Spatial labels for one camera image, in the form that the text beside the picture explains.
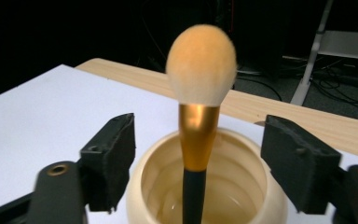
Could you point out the beige ribbed brush holder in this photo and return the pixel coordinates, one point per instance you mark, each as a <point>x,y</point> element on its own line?
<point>236,186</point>

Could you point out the white metal stand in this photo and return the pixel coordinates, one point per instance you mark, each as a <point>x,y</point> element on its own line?
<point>313,53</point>

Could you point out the makeup brush with gold ferrule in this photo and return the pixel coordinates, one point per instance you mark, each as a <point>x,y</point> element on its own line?
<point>199,93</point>

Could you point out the white table mat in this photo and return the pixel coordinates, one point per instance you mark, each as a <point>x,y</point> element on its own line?
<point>43,118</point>

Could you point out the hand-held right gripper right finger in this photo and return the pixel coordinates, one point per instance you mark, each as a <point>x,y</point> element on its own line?
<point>298,161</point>

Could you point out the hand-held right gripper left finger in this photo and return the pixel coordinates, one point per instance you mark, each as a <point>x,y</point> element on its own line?
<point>112,161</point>

